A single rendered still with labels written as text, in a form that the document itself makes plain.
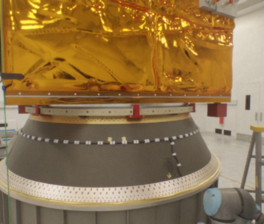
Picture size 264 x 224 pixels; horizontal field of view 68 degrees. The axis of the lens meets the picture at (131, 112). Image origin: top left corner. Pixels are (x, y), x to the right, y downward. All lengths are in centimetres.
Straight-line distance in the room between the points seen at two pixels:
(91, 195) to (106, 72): 78
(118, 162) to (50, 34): 87
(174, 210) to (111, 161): 54
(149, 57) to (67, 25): 60
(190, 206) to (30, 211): 108
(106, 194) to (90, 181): 13
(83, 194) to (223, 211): 77
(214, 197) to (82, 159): 81
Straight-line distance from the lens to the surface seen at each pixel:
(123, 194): 129
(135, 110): 136
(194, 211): 165
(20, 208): 166
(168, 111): 152
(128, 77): 138
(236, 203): 106
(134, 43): 147
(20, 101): 128
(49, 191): 141
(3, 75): 122
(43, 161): 151
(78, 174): 135
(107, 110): 136
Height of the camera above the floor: 178
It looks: 4 degrees down
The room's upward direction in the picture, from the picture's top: straight up
